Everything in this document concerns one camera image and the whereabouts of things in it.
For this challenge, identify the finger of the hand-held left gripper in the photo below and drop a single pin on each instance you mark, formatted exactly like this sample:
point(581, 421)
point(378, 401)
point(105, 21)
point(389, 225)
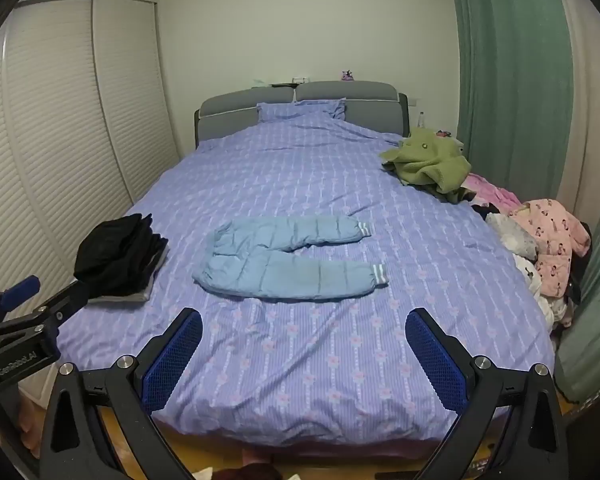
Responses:
point(60, 305)
point(17, 292)

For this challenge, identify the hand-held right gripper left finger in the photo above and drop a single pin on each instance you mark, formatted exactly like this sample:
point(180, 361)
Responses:
point(172, 360)

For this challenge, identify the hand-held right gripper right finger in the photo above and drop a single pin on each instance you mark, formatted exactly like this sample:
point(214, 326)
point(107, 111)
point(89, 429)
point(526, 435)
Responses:
point(437, 365)

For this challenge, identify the light blue jacket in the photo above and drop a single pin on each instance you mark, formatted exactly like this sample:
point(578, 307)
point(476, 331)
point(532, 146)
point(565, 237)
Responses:
point(260, 275)

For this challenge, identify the grey folded garment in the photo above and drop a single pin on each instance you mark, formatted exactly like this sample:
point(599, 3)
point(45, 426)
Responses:
point(140, 294)

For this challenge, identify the stack of black folded clothes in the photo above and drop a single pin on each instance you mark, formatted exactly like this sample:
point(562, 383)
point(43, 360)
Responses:
point(115, 255)

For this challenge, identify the purple patterned duvet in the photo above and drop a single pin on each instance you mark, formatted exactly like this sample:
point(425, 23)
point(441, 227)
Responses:
point(305, 360)

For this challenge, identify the white crumpled garment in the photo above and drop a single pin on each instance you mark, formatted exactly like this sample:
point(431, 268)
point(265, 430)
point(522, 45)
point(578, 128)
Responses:
point(510, 235)

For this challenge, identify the white louvered wardrobe door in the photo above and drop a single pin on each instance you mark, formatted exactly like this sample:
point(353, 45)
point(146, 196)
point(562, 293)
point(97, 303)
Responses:
point(135, 100)
point(45, 135)

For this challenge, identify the pale green curtain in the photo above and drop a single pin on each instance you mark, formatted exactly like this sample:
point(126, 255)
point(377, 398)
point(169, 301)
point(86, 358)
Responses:
point(595, 310)

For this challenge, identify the pink printed jacket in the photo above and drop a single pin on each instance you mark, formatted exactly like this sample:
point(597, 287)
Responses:
point(550, 240)

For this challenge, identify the magenta pink garment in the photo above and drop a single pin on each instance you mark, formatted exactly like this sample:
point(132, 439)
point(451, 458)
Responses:
point(490, 190)

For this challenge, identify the olive green fleece garment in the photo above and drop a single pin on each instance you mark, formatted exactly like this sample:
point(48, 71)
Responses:
point(425, 165)

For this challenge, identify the clear plastic bottle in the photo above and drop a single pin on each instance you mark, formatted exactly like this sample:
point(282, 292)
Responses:
point(422, 119)

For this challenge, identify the grey bed headboard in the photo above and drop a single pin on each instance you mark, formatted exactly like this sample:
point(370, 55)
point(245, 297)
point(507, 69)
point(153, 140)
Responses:
point(230, 110)

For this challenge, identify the purple patterned pillow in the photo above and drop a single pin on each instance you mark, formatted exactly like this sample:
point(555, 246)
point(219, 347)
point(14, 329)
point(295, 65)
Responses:
point(300, 110)

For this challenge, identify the dark green curtain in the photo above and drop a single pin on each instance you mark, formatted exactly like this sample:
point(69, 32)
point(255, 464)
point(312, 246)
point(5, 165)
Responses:
point(515, 85)

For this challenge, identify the flat dark book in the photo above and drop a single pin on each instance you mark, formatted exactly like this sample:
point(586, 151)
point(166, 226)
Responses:
point(282, 84)

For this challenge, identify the small purple toy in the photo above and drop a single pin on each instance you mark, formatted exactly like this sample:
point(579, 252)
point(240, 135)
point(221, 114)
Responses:
point(348, 75)

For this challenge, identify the small white box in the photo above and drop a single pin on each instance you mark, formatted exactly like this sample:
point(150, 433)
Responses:
point(301, 79)

